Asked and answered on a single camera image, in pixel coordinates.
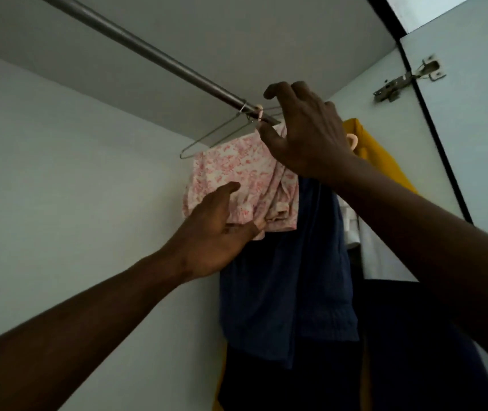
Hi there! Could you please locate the thin wire hanger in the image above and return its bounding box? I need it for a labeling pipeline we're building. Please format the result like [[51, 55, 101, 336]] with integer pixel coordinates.
[[179, 106, 285, 160]]

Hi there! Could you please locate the person's right forearm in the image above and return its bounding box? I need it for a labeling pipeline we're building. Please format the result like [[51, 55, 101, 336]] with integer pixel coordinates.
[[319, 155, 488, 381]]

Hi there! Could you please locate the white garment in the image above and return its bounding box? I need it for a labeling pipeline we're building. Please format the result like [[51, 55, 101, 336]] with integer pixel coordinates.
[[337, 194, 419, 282]]

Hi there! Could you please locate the metal closet rod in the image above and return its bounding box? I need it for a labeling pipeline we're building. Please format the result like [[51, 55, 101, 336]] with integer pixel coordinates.
[[34, 0, 282, 125]]

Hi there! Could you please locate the dark hanging garment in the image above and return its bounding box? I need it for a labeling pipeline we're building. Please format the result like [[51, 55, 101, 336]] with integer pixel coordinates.
[[217, 276, 488, 411]]

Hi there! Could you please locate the metal door hinge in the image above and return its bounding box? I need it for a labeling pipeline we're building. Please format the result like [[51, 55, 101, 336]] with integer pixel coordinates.
[[373, 55, 447, 103]]

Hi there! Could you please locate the yellow garment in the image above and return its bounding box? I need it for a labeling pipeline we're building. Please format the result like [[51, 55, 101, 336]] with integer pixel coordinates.
[[342, 118, 419, 196]]

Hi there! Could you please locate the person's right hand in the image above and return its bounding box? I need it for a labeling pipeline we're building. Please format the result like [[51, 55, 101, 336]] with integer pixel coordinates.
[[257, 80, 357, 184]]

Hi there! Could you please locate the white cabinet door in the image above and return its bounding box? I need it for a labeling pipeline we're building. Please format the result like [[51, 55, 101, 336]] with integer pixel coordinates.
[[398, 0, 488, 238]]

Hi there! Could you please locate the person's left forearm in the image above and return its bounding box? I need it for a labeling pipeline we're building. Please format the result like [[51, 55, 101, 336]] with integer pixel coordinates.
[[0, 244, 194, 411]]

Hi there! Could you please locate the person's left hand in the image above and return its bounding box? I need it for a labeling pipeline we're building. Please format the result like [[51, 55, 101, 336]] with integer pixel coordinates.
[[168, 182, 267, 283]]

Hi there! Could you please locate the navy blue garment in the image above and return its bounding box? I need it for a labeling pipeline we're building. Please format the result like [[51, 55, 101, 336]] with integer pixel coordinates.
[[218, 175, 361, 369]]

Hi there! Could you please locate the pink floral garment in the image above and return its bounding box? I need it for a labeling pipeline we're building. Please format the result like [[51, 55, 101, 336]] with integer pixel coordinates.
[[182, 123, 301, 241]]

